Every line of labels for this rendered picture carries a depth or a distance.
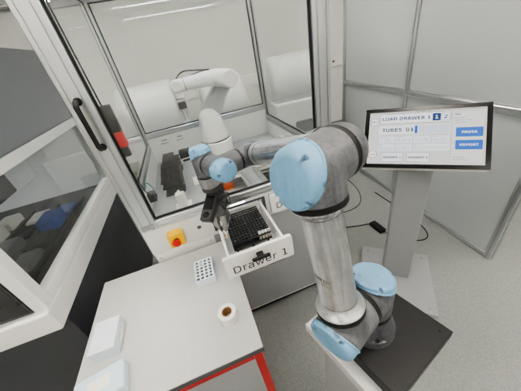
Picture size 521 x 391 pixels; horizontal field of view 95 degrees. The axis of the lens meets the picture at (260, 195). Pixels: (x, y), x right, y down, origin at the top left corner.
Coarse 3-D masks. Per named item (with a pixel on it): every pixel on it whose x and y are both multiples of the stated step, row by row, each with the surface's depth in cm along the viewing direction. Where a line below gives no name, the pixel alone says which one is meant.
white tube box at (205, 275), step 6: (204, 258) 112; (210, 258) 112; (198, 264) 110; (204, 264) 110; (210, 264) 109; (198, 270) 107; (204, 270) 106; (210, 270) 106; (198, 276) 105; (204, 276) 103; (210, 276) 103; (198, 282) 102; (204, 282) 103; (210, 282) 104
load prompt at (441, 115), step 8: (416, 112) 117; (424, 112) 116; (432, 112) 115; (440, 112) 113; (448, 112) 112; (384, 120) 123; (392, 120) 121; (400, 120) 120; (408, 120) 118; (416, 120) 117; (424, 120) 116; (432, 120) 114; (440, 120) 113; (448, 120) 112
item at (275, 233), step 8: (240, 208) 125; (264, 208) 121; (264, 216) 123; (272, 224) 110; (272, 232) 113; (280, 232) 104; (224, 240) 105; (264, 240) 109; (224, 248) 101; (232, 248) 109
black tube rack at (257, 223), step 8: (248, 208) 122; (256, 208) 121; (232, 216) 118; (240, 216) 118; (248, 216) 116; (256, 216) 115; (232, 224) 113; (240, 224) 112; (248, 224) 116; (256, 224) 110; (264, 224) 109; (232, 232) 109; (240, 232) 108; (248, 232) 107; (256, 232) 106; (232, 240) 104; (240, 240) 107; (248, 240) 106; (256, 240) 105; (240, 248) 104
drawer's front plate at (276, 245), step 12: (276, 240) 95; (288, 240) 97; (240, 252) 93; (252, 252) 94; (264, 252) 96; (276, 252) 98; (288, 252) 100; (228, 264) 92; (240, 264) 94; (264, 264) 99; (228, 276) 96
